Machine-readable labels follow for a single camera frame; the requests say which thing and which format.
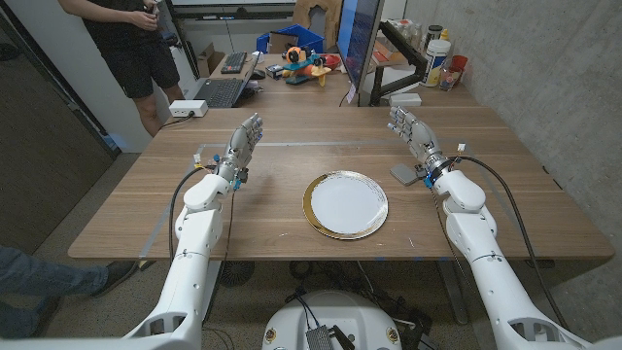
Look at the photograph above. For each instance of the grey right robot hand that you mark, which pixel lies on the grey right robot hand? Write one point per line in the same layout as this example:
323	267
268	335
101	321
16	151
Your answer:
418	138

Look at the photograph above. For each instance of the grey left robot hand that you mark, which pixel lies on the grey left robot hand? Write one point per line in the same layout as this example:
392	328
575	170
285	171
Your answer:
240	146

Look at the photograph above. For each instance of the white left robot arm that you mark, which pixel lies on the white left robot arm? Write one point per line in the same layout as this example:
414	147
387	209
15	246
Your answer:
192	262

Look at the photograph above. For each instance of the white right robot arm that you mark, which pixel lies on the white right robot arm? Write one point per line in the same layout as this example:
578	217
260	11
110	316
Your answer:
495	277

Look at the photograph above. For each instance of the white gold-rimmed paper plate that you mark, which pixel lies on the white gold-rimmed paper plate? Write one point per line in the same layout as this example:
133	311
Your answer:
347	204

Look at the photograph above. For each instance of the grey square pad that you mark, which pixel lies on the grey square pad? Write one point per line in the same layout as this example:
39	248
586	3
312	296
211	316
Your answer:
403	174

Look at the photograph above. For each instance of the white flat box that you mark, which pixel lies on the white flat box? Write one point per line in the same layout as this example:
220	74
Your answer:
404	99

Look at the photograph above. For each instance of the black laptop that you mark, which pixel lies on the black laptop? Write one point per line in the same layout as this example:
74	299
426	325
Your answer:
221	92

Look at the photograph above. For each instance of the white power strip box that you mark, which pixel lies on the white power strip box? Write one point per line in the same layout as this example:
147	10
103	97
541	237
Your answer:
188	108

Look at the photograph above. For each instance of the clear glass jar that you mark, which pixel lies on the clear glass jar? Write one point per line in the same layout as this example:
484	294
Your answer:
448	80

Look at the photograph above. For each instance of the black computer mouse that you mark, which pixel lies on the black computer mouse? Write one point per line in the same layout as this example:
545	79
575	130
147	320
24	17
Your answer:
257	74

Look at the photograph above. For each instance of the white labelled canister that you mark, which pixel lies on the white labelled canister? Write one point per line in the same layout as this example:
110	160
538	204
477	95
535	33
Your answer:
435	63

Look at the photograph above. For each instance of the small black box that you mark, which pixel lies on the small black box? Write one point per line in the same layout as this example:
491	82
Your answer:
274	72

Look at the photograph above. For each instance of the black keyboard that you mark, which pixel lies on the black keyboard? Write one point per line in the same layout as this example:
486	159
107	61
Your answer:
234	63

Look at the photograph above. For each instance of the red cup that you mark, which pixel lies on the red cup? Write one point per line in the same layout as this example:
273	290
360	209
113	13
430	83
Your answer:
458	63

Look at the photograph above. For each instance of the small open cardboard box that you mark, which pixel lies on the small open cardboard box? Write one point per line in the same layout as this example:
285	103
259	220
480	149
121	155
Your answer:
209	60

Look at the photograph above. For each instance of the colourful toy airplane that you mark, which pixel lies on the colourful toy airplane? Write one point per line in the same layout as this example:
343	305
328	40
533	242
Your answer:
306	65

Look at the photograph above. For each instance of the dark bottle with black lid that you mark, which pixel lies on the dark bottle with black lid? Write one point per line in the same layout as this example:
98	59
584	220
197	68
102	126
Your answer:
433	34

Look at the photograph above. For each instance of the yellow bottle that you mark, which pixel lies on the yellow bottle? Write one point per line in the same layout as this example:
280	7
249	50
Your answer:
444	34

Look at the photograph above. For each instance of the cardboard box in bin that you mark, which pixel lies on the cardboard box in bin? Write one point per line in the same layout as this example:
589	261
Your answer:
283	43

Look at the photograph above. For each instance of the red bowl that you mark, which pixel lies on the red bowl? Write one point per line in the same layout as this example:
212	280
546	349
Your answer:
333	60

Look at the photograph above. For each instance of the flat computer monitor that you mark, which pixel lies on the flat computer monitor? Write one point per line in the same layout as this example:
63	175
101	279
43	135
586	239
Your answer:
359	39

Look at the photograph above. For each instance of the black round fan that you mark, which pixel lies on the black round fan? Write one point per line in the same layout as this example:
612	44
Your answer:
236	273

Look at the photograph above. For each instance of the blue plastic bin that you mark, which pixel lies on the blue plastic bin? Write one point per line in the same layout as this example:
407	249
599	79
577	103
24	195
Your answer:
308	36

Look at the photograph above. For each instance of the whiteboard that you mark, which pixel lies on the whiteboard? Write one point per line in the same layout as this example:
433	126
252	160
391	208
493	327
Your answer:
233	2

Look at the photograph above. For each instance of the standing person in black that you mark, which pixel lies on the standing person in black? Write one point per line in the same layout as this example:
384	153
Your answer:
131	48

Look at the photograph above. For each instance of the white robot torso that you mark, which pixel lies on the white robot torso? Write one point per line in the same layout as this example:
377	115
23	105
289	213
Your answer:
335	311

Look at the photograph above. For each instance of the grey device on torso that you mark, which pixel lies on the grey device on torso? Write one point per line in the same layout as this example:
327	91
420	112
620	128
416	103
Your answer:
319	339

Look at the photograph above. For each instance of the seated person in jeans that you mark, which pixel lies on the seated person in jeans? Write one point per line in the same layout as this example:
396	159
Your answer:
48	277

